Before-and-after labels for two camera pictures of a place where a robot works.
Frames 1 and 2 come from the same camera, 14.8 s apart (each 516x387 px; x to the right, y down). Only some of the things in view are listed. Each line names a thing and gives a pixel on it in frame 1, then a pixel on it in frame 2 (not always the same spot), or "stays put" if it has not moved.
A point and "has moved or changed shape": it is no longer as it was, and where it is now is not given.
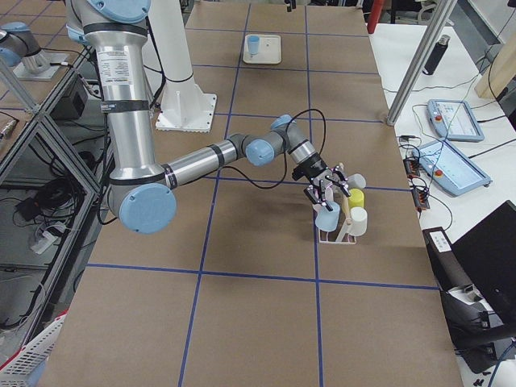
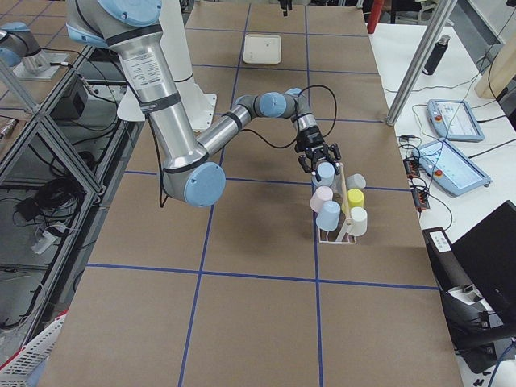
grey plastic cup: (356, 181) stays put
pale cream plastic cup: (359, 217) stays put
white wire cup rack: (330, 242) stays put
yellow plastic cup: (356, 198) stays put
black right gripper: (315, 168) → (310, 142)
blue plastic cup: (253, 41) has moved or changed shape
